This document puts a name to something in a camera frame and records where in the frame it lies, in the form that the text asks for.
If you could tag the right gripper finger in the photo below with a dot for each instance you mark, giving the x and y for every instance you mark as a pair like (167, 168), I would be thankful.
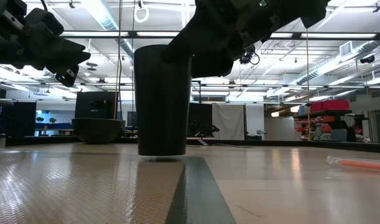
(205, 40)
(211, 68)

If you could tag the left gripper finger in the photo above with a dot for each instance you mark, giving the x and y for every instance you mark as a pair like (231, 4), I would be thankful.
(65, 53)
(66, 74)

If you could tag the tall black plastic cup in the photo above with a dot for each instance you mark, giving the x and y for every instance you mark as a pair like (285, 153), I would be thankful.
(161, 102)

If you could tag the black round bowl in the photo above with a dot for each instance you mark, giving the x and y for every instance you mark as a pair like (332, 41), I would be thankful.
(98, 130)

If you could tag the orange plastic straw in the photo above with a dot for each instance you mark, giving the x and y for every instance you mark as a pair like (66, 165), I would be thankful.
(364, 164)

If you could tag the large black monitor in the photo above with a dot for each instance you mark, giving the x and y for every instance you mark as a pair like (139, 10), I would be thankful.
(94, 104)

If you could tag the small green plant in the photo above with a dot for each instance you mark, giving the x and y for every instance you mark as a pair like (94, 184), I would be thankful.
(39, 119)
(53, 119)

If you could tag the small black monitor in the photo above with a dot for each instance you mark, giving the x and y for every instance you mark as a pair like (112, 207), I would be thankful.
(200, 119)

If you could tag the white hanging curtain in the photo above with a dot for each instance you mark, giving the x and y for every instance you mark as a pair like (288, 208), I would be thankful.
(228, 121)

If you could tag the white ceiling air vent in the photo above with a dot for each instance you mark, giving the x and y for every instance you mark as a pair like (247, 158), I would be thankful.
(345, 48)

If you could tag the small red storage bin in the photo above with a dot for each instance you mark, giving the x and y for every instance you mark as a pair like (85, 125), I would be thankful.
(316, 107)

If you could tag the beige mat with grey border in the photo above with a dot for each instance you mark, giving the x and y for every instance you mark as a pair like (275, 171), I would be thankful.
(84, 186)

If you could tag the large red storage bin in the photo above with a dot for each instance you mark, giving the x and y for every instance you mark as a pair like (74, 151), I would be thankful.
(336, 104)

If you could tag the black ceiling speaker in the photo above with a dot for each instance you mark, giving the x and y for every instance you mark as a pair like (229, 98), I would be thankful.
(367, 59)

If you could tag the shelf rack with bins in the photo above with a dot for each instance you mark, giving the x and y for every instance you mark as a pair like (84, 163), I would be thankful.
(326, 124)

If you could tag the black overhead camera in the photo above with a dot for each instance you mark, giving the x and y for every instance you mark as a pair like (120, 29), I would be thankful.
(248, 56)

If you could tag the black frame crossbeam with lights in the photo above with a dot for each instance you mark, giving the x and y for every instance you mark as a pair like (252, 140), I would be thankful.
(130, 34)

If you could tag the silver ceiling duct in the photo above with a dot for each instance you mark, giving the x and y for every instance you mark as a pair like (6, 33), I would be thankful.
(332, 63)

